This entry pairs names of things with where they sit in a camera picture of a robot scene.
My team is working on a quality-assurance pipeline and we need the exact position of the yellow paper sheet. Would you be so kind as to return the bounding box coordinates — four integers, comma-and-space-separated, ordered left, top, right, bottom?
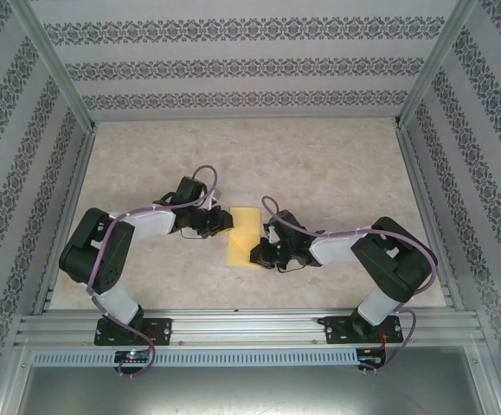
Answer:
226, 206, 263, 268

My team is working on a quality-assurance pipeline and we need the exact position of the grey metal sheet panel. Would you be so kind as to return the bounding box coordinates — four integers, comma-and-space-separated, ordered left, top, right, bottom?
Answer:
16, 365, 500, 415

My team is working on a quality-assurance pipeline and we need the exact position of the aluminium mounting rail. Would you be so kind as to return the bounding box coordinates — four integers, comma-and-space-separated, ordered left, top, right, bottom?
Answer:
14, 307, 487, 348

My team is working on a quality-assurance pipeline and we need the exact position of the slotted grey cable duct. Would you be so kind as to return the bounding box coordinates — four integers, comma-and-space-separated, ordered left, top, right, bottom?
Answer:
31, 348, 360, 367

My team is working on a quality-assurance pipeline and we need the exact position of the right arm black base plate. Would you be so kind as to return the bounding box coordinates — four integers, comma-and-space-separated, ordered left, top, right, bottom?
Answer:
322, 315, 402, 346

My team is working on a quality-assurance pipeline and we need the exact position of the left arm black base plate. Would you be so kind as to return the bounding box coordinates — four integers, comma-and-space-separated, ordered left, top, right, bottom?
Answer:
93, 317, 174, 348

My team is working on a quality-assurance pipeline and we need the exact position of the aluminium floor rail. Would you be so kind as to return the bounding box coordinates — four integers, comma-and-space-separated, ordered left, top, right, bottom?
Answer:
31, 127, 100, 316
395, 127, 467, 312

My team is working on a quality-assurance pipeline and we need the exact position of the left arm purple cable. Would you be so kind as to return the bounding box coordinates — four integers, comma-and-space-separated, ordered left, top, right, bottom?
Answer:
86, 164, 220, 380

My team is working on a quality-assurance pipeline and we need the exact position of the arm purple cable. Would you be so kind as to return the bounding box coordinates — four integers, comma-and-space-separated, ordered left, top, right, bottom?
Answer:
86, 164, 220, 380
261, 196, 440, 376

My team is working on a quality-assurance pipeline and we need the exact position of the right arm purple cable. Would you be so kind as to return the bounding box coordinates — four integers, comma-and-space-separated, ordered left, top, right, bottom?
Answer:
261, 196, 440, 376

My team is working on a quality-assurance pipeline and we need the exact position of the aluminium frame post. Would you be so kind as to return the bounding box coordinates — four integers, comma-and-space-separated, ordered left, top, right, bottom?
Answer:
11, 0, 100, 133
392, 0, 480, 131

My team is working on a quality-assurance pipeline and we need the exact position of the aluminium frame beam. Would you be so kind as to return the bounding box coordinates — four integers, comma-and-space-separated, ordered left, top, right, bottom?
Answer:
0, 341, 35, 415
464, 341, 501, 415

